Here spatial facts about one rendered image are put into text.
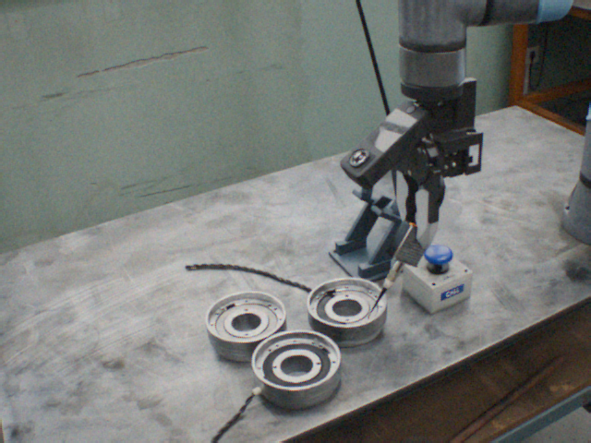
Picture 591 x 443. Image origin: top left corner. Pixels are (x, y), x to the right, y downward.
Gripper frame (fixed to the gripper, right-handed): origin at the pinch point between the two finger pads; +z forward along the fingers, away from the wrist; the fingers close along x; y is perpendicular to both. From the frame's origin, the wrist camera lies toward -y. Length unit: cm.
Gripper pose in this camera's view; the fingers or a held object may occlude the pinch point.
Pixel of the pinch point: (414, 235)
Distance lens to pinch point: 84.9
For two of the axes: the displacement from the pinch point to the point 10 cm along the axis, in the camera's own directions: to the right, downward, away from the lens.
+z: 0.6, 8.6, 5.1
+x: -4.3, -4.4, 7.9
